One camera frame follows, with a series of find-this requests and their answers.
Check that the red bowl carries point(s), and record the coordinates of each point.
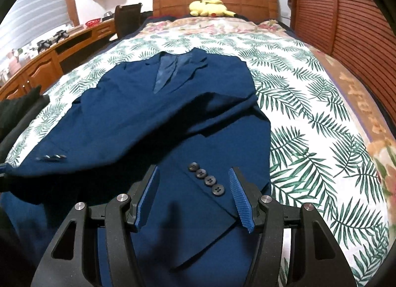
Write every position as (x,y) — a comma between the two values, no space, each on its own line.
(92,22)

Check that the black chair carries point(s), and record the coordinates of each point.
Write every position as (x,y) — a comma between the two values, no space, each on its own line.
(126,20)

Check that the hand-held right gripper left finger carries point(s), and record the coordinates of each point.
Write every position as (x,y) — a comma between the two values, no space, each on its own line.
(148,200)

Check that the floral quilt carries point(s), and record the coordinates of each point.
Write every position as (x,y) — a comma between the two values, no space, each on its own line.
(216,27)

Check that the grey box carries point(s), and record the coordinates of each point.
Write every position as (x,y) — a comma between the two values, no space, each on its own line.
(108,16)

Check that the wooden desk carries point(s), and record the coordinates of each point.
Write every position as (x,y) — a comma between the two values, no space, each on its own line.
(40,64)

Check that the wooden louvered wardrobe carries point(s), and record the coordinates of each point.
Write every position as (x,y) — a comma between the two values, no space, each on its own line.
(355,27)

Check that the grey window blind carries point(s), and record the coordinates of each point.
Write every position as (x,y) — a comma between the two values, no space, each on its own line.
(34,17)

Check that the navy blue suit jacket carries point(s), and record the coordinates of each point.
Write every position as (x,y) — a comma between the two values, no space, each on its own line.
(139,113)

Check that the black garment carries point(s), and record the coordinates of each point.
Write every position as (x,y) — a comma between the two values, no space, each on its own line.
(18,113)

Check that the black gadget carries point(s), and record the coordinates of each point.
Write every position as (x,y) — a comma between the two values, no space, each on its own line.
(43,45)
(61,36)

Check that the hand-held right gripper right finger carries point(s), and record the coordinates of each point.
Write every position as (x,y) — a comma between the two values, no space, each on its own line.
(243,203)

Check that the leaf print bed sheet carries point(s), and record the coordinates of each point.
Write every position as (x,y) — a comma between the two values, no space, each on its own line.
(309,126)

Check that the yellow plush toy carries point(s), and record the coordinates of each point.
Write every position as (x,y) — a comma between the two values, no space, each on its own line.
(207,8)

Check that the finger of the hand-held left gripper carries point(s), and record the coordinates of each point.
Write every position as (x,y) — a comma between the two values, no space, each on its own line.
(5,181)

